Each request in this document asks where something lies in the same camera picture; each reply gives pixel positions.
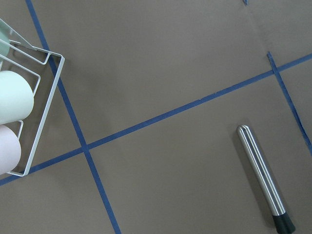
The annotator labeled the steel muddler black tip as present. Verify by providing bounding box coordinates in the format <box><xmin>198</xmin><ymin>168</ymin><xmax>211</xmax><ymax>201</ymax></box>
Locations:
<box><xmin>237</xmin><ymin>125</ymin><xmax>295</xmax><ymax>234</ymax></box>

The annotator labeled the mint white cup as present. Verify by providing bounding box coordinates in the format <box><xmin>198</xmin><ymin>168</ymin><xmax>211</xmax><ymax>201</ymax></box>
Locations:
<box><xmin>0</xmin><ymin>71</ymin><xmax>34</xmax><ymax>124</ymax></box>

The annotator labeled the pink cup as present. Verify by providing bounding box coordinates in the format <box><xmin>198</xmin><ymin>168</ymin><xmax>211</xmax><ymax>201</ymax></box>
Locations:
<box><xmin>0</xmin><ymin>125</ymin><xmax>21</xmax><ymax>175</ymax></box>

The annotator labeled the green cup in rack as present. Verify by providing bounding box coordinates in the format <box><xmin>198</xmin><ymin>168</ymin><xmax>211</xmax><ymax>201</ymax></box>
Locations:
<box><xmin>0</xmin><ymin>19</ymin><xmax>12</xmax><ymax>57</ymax></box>

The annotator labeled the white wire cup rack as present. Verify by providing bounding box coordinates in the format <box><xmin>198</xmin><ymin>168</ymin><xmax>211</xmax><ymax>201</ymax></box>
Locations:
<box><xmin>0</xmin><ymin>23</ymin><xmax>65</xmax><ymax>177</ymax></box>

